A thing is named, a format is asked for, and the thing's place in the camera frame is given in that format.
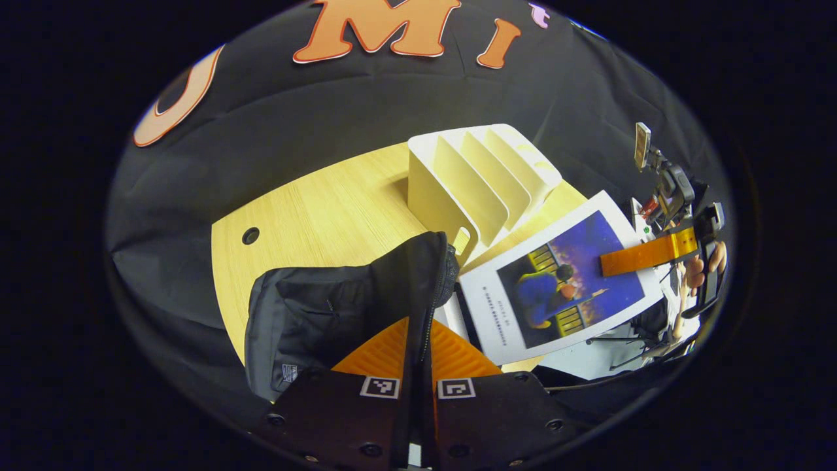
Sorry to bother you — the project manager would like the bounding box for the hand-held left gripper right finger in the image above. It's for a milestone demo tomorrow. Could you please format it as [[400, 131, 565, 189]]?
[[418, 318, 590, 470]]

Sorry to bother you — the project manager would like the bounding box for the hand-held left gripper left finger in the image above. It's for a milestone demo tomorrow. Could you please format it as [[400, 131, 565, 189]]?
[[264, 317, 417, 470]]

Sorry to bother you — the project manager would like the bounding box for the blue cover book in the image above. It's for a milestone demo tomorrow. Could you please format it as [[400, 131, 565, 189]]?
[[456, 190, 666, 367]]

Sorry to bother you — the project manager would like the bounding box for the black schoolbag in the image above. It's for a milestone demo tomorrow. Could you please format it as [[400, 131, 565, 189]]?
[[243, 230, 460, 402]]

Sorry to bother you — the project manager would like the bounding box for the white bookshelf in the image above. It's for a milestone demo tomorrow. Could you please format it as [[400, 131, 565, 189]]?
[[406, 123, 564, 267]]

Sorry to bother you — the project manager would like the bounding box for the black office chair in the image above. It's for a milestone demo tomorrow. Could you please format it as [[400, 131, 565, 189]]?
[[585, 296, 675, 368]]

